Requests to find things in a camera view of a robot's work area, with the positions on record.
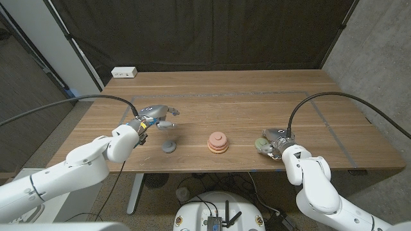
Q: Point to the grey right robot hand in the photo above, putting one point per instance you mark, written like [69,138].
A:
[279,136]

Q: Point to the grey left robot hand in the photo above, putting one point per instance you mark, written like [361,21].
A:
[154,112]

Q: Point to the green toy disc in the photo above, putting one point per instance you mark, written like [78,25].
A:
[260,142]

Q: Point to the dusty pink toy disc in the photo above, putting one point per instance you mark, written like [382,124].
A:
[217,139]

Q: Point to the coral red toy disc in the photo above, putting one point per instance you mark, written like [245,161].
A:
[217,148]

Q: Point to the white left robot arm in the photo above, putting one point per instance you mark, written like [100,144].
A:
[70,170]

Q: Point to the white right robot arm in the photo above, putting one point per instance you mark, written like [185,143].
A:
[318,186]

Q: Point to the small grey toy disc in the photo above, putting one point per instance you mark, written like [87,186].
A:
[169,147]

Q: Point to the large orange toy disc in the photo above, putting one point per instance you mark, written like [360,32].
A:
[217,152]

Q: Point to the white power strip box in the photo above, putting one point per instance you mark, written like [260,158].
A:
[123,72]

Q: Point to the black round floor fan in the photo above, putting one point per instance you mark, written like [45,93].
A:
[156,180]

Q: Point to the grey tape workspace outline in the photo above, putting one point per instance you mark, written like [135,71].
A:
[224,94]

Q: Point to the white table leg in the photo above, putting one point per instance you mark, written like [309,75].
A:
[136,189]

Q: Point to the black power brick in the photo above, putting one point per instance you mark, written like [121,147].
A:
[279,222]

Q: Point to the grey round floor object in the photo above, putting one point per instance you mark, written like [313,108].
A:
[183,194]

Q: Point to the black fabric backdrop curtain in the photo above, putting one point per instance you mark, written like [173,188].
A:
[208,32]

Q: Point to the white robot torso base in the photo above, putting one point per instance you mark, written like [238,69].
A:
[192,211]

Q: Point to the grey radio box with antennas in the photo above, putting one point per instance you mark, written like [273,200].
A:
[214,222]

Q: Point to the grey white sneaker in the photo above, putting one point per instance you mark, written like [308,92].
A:
[33,216]

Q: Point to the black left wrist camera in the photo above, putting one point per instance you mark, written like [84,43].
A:
[143,138]

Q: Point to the black backdrop frame pole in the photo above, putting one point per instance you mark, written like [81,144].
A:
[342,27]
[74,45]

